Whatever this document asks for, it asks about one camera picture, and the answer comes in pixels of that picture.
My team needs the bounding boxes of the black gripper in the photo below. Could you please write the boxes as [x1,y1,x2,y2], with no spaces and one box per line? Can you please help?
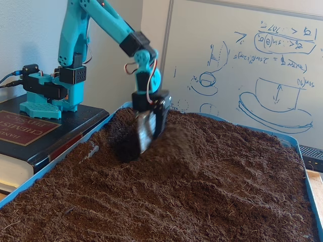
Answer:
[131,89,173,140]

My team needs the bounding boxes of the brown soil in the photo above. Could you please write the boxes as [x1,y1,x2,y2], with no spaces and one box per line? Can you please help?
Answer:
[0,105,317,242]

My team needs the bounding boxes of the black cable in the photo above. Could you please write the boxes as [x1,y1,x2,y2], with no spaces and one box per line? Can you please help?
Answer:
[0,80,25,89]

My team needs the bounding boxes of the blue plastic tray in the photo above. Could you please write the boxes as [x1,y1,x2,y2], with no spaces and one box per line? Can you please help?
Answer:
[0,101,323,242]

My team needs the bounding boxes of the blue cable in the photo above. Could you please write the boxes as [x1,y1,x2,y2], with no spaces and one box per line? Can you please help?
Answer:
[0,71,23,85]

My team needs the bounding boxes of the black chemistry handbook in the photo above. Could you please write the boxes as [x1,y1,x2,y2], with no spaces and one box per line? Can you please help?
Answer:
[0,97,111,195]

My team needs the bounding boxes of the black device with perforated top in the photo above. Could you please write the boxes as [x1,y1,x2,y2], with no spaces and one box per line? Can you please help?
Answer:
[299,145,323,173]

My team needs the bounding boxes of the whiteboard with blue drawings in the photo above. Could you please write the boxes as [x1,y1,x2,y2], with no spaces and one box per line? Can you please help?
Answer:
[156,0,323,151]

